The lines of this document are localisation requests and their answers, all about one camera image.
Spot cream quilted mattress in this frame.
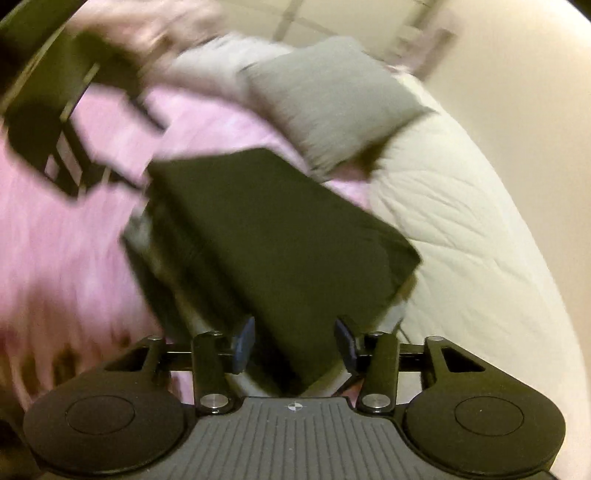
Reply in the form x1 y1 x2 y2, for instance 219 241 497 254
367 71 591 480

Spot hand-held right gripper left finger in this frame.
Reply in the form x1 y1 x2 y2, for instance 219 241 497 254
104 316 256 415

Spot pink floral blanket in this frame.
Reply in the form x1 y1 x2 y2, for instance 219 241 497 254
0 85 372 418

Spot black pants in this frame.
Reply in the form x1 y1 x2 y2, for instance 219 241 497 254
121 147 424 398

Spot white wardrobe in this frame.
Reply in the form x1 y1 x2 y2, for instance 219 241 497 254
272 0 446 70

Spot striped pillow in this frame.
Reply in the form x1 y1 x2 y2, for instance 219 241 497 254
164 36 296 141

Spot pink folded quilt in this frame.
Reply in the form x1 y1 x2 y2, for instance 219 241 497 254
78 0 227 56

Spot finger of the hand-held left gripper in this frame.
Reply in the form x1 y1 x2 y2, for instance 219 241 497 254
104 69 170 136
85 150 149 191

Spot grey pillow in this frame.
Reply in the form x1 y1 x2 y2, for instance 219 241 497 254
241 36 438 182

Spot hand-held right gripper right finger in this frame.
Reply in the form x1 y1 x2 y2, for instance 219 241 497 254
334 316 490 415

